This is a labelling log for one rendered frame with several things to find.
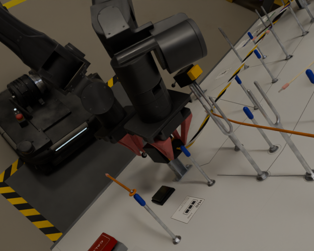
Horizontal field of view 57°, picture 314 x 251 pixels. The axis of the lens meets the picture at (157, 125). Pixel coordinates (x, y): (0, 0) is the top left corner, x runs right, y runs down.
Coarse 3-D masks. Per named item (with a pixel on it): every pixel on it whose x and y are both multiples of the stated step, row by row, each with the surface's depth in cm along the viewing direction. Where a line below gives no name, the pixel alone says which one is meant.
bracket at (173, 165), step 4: (172, 160) 58; (176, 160) 58; (168, 164) 57; (172, 164) 56; (176, 164) 58; (180, 164) 58; (188, 164) 59; (172, 168) 57; (176, 168) 58; (180, 168) 59; (184, 168) 58; (188, 168) 58; (176, 172) 57; (180, 172) 58; (184, 172) 57; (176, 176) 58; (180, 176) 57; (172, 180) 58; (176, 180) 57
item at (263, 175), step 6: (210, 96) 38; (204, 108) 37; (216, 108) 38; (210, 114) 38; (222, 114) 39; (216, 120) 38; (228, 132) 39; (234, 138) 39; (240, 144) 40; (246, 156) 40; (252, 162) 40; (258, 168) 41; (258, 174) 41; (264, 174) 41; (258, 180) 41
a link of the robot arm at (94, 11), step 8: (96, 0) 43; (104, 0) 43; (112, 0) 42; (120, 0) 42; (128, 0) 43; (96, 8) 43; (120, 8) 42; (128, 8) 41; (96, 16) 42; (128, 16) 41; (96, 24) 41; (136, 24) 47; (96, 32) 41; (104, 40) 42; (112, 56) 45
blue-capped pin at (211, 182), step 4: (180, 148) 46; (184, 148) 46; (184, 152) 46; (188, 152) 46; (188, 156) 46; (192, 160) 47; (196, 164) 47; (200, 168) 47; (204, 172) 48; (204, 176) 48; (208, 180) 48; (212, 180) 48; (208, 184) 49; (212, 184) 48
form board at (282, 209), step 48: (240, 48) 106; (288, 48) 75; (192, 96) 97; (240, 96) 70; (288, 96) 55; (192, 144) 66; (144, 192) 63; (192, 192) 50; (240, 192) 42; (288, 192) 36; (144, 240) 48; (192, 240) 40; (240, 240) 35; (288, 240) 31
